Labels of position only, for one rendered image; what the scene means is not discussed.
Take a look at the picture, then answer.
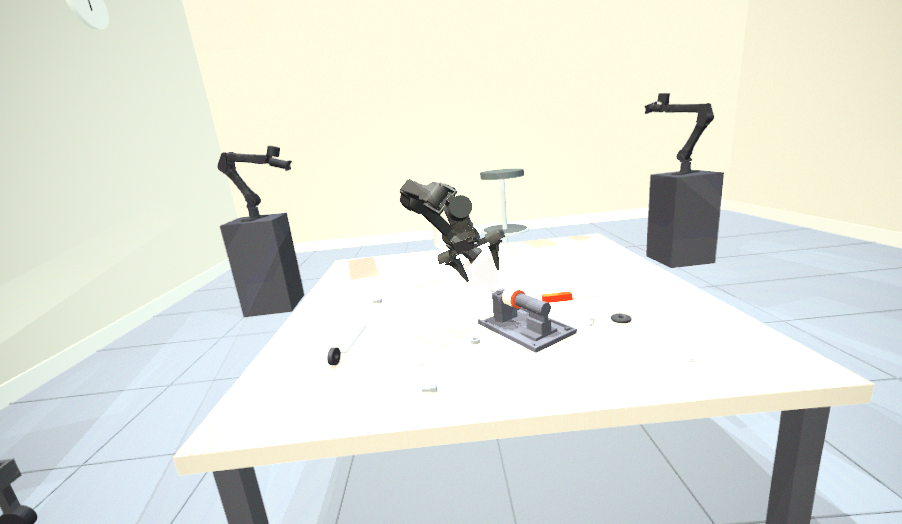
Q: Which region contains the red-brown ring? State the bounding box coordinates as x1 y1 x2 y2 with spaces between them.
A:
511 290 526 309

